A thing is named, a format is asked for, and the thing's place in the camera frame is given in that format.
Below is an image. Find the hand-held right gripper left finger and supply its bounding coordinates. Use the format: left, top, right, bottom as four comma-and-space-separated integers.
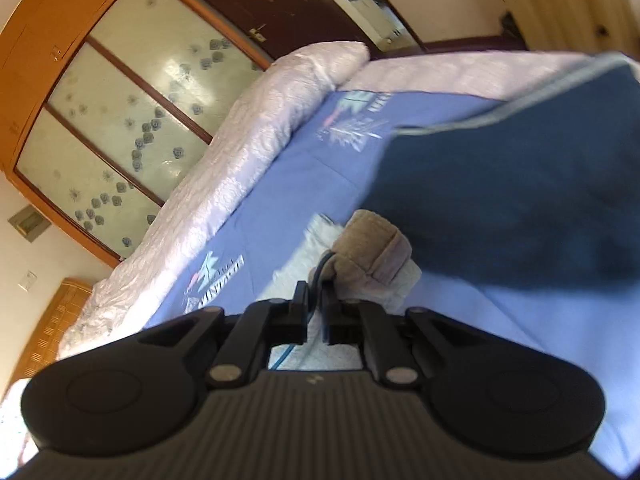
137, 280, 310, 391

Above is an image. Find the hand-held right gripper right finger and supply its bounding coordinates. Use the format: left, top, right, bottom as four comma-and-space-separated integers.
320, 277, 493, 388

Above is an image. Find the blue printed bed sheet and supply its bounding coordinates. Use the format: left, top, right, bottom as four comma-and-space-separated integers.
145, 87, 640, 477

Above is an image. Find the pale pink quilt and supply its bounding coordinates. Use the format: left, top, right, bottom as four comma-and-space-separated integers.
55, 40, 623, 361

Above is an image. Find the dark navy cloth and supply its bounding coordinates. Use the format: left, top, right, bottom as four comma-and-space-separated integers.
357, 52, 640, 292

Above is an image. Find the wooden headboard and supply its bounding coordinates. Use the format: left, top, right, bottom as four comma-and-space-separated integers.
10, 277, 96, 386

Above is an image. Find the dark brown door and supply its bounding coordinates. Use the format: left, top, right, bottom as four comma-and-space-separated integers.
161, 0, 383, 60

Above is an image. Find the wooden wardrobe with glass doors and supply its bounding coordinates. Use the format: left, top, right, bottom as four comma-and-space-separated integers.
0, 0, 277, 268

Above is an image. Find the blue cord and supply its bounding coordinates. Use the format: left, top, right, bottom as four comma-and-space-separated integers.
272, 310, 321, 368

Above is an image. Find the black cord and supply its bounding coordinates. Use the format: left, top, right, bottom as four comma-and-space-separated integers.
310, 249, 342, 292

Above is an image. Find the grey wall panel box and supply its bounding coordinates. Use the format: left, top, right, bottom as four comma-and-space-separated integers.
7, 205, 51, 243

